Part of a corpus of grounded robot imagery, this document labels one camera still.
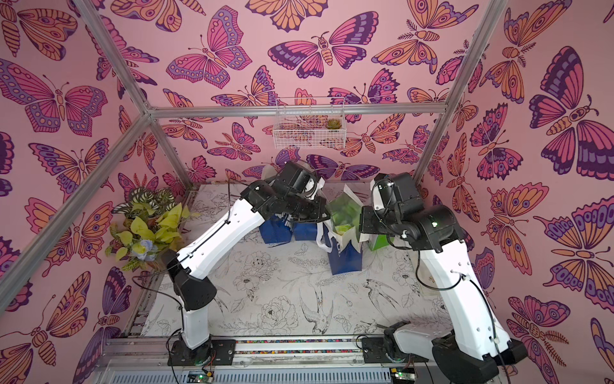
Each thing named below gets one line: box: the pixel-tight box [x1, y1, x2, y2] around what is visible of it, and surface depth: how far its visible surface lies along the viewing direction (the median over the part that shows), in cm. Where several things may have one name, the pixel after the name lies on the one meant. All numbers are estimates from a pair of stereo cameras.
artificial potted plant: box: [105, 187, 192, 272], surface depth 79 cm
